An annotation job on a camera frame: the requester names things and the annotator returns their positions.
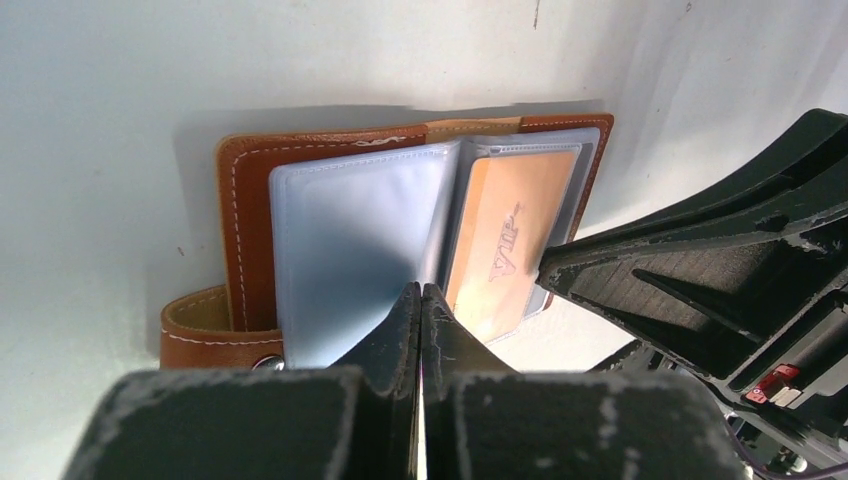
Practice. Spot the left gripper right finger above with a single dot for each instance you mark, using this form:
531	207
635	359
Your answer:
484	420

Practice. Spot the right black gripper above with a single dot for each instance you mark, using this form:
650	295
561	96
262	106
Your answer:
735	287

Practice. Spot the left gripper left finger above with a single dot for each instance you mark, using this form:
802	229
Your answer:
355	419

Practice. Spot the brown leather card holder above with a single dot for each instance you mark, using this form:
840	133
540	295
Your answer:
323	230

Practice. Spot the gold VIP credit card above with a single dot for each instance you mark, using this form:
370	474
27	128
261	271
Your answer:
509	209

